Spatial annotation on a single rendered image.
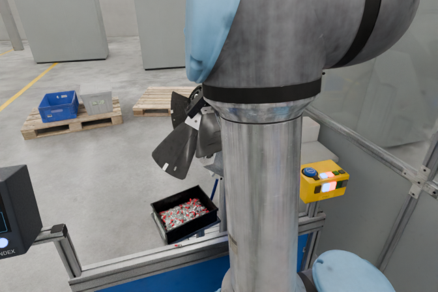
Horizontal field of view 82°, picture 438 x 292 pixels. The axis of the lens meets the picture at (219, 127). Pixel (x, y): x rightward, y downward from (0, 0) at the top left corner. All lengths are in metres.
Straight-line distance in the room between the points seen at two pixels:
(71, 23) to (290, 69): 7.99
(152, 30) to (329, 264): 6.21
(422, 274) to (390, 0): 1.26
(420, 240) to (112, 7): 12.78
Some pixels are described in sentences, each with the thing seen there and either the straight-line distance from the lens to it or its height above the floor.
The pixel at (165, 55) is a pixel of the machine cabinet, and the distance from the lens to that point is 6.52.
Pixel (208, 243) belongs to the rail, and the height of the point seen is 0.86.
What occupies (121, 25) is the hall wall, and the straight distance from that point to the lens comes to 13.10.
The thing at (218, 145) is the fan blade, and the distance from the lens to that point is 0.86.
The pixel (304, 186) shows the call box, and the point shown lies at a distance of 0.91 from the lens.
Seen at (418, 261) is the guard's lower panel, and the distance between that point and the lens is 1.39.
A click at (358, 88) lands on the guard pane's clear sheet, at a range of 1.38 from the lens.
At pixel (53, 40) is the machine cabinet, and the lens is 8.31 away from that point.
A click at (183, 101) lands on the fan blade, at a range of 1.29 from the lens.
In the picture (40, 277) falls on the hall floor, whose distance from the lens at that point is 2.21.
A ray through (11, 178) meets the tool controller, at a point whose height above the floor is 1.24.
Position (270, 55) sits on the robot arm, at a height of 1.57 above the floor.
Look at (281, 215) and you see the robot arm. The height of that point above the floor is 1.41.
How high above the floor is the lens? 1.61
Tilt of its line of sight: 27 degrees down
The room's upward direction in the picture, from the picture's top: straight up
